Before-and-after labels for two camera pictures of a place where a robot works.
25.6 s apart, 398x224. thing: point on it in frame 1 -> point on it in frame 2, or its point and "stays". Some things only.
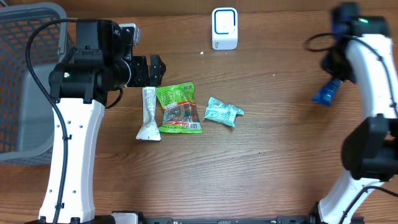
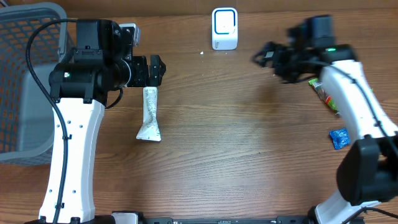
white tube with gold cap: x=150 y=130 stays
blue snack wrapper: x=327 y=93 -> x=339 y=137
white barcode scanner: x=224 y=28 stays
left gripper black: x=143 y=78 stays
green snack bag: x=180 y=113 -> x=316 y=83
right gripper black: x=329 y=64 -> x=275 y=61
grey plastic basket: x=27 y=112 stays
